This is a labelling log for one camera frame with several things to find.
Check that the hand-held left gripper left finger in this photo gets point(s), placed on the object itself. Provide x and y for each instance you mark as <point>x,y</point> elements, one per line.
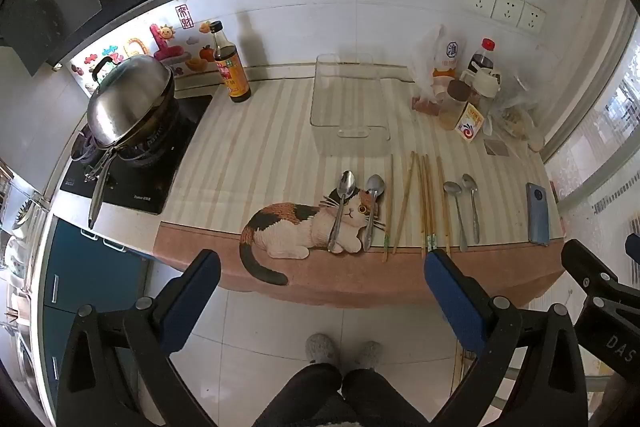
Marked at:
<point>190,299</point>

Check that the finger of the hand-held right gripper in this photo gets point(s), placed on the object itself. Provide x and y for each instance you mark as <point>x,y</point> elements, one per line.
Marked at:
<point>634,246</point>
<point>582,259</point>

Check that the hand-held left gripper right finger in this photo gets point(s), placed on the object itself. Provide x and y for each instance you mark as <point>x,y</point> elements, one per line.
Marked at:
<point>455,302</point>

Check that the group of wooden chopsticks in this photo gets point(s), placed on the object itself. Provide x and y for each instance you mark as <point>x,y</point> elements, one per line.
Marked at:
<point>427,207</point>

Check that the steel spoon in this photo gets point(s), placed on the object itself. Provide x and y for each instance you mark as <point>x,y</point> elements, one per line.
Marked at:
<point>452,189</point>
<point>375,187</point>
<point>470,181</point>
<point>346,187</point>

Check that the clear plastic container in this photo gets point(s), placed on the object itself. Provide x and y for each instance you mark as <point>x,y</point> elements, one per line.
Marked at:
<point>350,107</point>

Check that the blue smartphone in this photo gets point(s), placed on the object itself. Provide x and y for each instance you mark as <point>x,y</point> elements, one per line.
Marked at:
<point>539,214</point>

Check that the grey slipper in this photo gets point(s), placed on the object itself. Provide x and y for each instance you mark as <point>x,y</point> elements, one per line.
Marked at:
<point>322,348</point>
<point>369,354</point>

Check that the blue kitchen cabinet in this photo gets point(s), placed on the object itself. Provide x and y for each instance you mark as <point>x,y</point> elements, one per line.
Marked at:
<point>90,277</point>

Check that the window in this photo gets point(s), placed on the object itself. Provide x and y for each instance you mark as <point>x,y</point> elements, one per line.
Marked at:
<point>600,147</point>

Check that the black gas stove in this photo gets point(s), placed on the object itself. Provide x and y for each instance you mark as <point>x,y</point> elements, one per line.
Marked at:
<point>150,177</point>

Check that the brown paper piece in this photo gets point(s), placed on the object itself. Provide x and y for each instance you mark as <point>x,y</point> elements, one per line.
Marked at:
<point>496,148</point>

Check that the person's dark trousers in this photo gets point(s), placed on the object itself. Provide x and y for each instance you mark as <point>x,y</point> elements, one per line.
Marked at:
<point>350,399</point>

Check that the clear plastic bag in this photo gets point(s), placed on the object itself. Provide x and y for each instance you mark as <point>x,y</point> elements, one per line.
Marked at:
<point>517,112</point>

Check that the steel wok with lid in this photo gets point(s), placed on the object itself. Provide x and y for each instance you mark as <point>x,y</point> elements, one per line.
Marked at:
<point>152,129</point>

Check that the yellow carton box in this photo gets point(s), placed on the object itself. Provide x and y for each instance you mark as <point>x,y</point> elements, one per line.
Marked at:
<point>471,123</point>

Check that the striped table cover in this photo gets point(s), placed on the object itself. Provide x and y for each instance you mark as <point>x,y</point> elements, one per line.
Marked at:
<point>280,142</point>

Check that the jar with brown lid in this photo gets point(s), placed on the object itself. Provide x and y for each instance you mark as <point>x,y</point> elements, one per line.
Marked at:
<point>454,104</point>

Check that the pink brown packet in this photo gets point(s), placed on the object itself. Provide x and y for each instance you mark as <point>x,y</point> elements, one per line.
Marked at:
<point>425,104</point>

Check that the steel wok lid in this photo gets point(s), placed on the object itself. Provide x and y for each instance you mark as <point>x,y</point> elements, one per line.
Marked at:
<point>130,99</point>

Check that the dark bottle with red cap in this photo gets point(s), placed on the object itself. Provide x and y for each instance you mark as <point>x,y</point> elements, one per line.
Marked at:
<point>484,54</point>

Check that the dark sauce bottle yellow label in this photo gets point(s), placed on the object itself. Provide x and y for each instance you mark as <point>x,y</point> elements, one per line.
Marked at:
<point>231,67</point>

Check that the white plastic bag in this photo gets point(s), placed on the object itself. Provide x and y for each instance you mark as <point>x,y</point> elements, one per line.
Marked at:
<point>440,52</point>

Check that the colourful wall stickers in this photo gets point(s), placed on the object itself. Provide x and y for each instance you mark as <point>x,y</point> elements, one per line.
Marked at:
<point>165,42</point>

